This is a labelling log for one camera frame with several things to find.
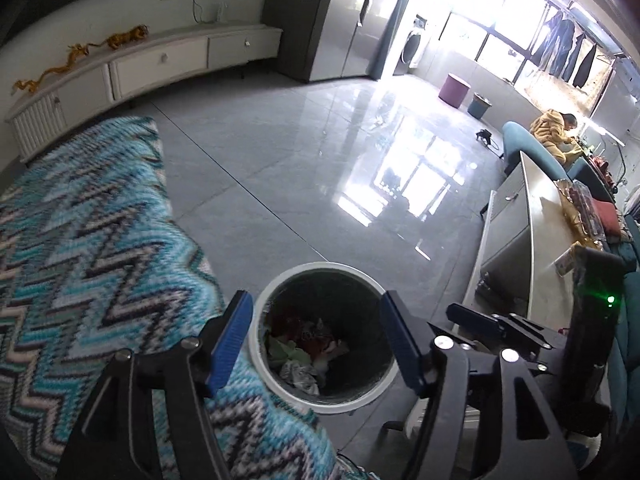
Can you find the white washing machine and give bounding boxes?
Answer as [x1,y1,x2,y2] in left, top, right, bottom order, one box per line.
[397,15,431,68]

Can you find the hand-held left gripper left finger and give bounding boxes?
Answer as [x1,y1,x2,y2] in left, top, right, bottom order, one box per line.
[55,290,255,480]

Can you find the blue bucket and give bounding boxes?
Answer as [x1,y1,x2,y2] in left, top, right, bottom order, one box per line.
[467,92,493,120]

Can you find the silver refrigerator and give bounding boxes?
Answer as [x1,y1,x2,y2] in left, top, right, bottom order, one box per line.
[307,0,416,83]

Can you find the red cushion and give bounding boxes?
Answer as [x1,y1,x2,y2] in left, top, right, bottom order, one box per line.
[590,200,621,233]

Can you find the green paper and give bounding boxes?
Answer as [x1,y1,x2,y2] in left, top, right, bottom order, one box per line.
[267,335,313,367]

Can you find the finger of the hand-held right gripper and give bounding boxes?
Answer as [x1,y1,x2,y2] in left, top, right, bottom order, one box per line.
[492,311,569,352]
[447,302,504,339]

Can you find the pink round stool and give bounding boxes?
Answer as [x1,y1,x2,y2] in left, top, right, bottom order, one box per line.
[438,73,473,107]

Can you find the zigzag knitted blanket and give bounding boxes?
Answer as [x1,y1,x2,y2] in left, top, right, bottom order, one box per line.
[0,116,341,480]

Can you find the grey blue curtain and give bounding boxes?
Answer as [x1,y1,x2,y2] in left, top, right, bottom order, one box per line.
[382,0,419,78]

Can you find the red snack packet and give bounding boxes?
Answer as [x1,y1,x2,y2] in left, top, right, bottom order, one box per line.
[300,317,346,361]

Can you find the golden tiger figurine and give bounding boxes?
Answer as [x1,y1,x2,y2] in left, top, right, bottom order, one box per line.
[102,24,150,51]

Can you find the golden dragon figurine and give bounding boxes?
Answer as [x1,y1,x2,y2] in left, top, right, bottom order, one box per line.
[12,42,103,96]

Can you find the large window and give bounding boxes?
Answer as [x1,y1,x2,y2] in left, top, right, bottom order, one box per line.
[435,0,631,126]

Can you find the white tissue pack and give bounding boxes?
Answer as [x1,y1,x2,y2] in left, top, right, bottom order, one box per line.
[555,245,581,276]

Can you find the white plastic bag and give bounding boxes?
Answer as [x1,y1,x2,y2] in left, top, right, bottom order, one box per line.
[280,360,321,396]

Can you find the grey coffee table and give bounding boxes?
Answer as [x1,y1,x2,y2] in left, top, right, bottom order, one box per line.
[472,150,608,333]

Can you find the dark hanging garment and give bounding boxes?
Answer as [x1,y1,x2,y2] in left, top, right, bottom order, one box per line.
[573,42,598,89]
[531,11,576,78]
[561,34,585,81]

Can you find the teal sofa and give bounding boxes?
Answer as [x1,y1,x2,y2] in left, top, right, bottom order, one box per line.
[501,121,640,441]

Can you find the black floor power adapter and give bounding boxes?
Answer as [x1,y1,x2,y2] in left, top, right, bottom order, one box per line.
[475,130,501,157]

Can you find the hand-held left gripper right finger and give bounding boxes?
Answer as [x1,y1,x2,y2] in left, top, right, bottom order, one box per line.
[379,290,583,480]

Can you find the round white-rimmed bin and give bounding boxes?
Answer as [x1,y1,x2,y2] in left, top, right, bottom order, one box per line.
[248,261,401,415]

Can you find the clear plastic snack box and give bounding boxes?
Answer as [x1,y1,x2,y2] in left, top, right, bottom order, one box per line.
[557,180,608,251]

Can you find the white television cabinet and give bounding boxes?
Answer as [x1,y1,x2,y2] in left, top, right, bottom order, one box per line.
[5,22,283,163]

